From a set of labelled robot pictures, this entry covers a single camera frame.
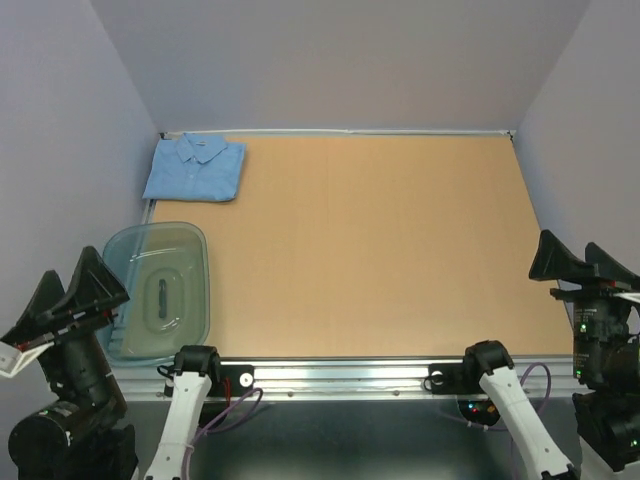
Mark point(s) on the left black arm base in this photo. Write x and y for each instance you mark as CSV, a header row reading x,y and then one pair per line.
x,y
235,380

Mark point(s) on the aluminium front rail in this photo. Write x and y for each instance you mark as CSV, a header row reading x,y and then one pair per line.
x,y
345,379

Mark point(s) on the light blue long sleeve shirt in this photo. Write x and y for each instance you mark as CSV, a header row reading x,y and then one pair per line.
x,y
195,168

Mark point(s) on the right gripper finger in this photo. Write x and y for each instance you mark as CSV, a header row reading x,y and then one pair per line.
x,y
554,261
608,268

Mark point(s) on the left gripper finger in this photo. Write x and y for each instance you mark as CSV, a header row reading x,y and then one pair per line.
x,y
93,288
46,295

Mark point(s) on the clear blue plastic bin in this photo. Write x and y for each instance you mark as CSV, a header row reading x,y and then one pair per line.
x,y
164,268

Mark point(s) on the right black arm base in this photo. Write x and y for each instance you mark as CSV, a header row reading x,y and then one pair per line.
x,y
448,379

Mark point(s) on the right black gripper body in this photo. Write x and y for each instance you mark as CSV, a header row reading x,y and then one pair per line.
x,y
598,317

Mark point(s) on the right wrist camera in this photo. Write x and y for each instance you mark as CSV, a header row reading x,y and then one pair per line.
x,y
633,297

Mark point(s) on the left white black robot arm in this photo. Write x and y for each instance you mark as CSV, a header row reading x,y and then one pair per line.
x,y
77,436

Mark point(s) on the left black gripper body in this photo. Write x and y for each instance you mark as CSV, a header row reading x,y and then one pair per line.
x,y
78,352

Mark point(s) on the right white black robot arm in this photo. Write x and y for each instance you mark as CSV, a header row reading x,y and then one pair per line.
x,y
597,435

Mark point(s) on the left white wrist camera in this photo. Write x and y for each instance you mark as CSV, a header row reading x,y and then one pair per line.
x,y
15,358

